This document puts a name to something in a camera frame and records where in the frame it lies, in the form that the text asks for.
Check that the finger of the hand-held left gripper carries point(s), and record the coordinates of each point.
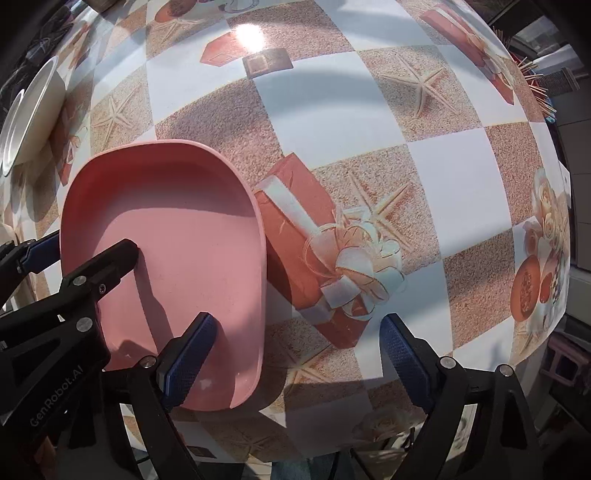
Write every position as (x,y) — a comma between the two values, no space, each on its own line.
(44,248)
(113,261)

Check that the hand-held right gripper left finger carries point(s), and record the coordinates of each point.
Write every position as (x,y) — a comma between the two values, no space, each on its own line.
(188,357)

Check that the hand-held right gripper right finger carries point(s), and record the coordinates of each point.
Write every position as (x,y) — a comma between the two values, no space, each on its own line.
(402,355)

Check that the pink oval plastic plate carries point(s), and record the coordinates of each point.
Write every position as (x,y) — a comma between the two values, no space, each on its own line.
(184,221)

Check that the white paper plate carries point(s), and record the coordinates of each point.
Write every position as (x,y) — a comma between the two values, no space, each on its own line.
(51,104)
(21,127)

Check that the pink plastic stool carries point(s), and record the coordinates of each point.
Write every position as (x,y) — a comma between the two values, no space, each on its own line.
(565,364)

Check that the wooden board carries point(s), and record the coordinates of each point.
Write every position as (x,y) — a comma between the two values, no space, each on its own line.
(99,3)

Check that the checkered printed tablecloth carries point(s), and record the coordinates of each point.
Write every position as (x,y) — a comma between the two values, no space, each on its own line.
(346,106)

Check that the wooden skewers bundle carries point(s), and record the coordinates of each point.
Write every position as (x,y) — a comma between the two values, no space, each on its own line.
(538,83)

